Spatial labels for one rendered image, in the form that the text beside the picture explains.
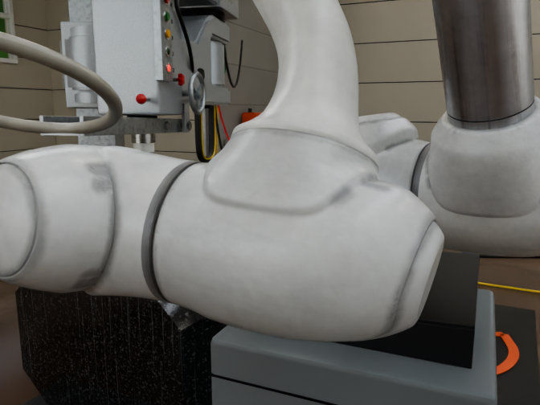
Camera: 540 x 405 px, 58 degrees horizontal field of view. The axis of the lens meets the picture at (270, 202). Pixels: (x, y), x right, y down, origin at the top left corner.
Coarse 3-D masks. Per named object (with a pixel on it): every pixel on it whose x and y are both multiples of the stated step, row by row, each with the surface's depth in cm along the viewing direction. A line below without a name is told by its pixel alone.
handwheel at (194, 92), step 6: (198, 72) 170; (192, 78) 166; (198, 78) 173; (192, 84) 165; (204, 84) 176; (186, 90) 172; (192, 90) 165; (198, 90) 170; (204, 90) 177; (192, 96) 165; (198, 96) 170; (204, 96) 178; (192, 102) 166; (198, 102) 172; (204, 102) 177; (192, 108) 168; (198, 108) 172; (198, 114) 173
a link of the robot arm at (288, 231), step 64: (256, 0) 36; (320, 0) 33; (320, 64) 32; (256, 128) 29; (320, 128) 28; (192, 192) 30; (256, 192) 28; (320, 192) 27; (384, 192) 27; (192, 256) 28; (256, 256) 27; (320, 256) 26; (384, 256) 25; (256, 320) 28; (320, 320) 27; (384, 320) 26
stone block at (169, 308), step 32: (32, 320) 160; (64, 320) 153; (96, 320) 147; (128, 320) 142; (160, 320) 136; (192, 320) 135; (32, 352) 163; (64, 352) 156; (96, 352) 150; (128, 352) 144; (160, 352) 138; (192, 352) 136; (64, 384) 159; (96, 384) 152; (128, 384) 146; (160, 384) 140; (192, 384) 138
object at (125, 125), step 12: (48, 120) 124; (60, 120) 129; (72, 120) 134; (84, 120) 120; (120, 120) 138; (132, 120) 145; (144, 120) 153; (156, 120) 161; (168, 120) 171; (180, 120) 182; (96, 132) 126; (108, 132) 132; (120, 132) 138; (132, 132) 145; (144, 132) 153; (156, 132) 162; (168, 132) 172; (180, 132) 183
